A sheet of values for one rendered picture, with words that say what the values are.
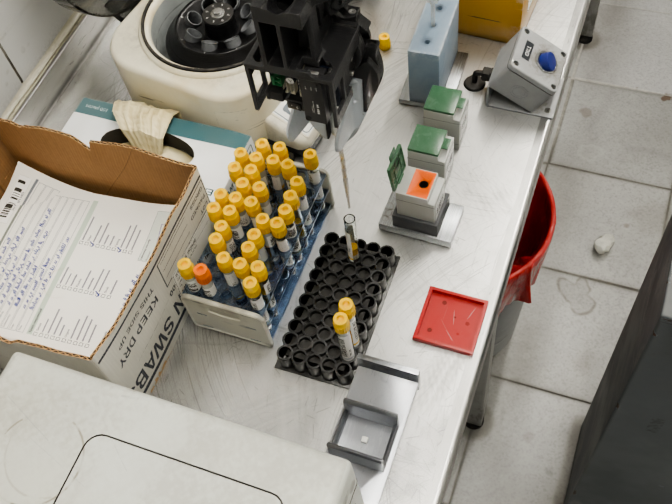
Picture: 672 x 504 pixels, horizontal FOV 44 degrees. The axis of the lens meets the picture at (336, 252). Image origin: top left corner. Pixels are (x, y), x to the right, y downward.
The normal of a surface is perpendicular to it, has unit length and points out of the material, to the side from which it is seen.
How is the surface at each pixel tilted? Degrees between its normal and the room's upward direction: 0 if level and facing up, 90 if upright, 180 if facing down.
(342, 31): 1
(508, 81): 90
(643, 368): 90
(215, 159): 1
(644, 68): 0
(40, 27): 90
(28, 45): 90
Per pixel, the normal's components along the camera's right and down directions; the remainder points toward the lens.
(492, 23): -0.39, 0.81
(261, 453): -0.11, -0.52
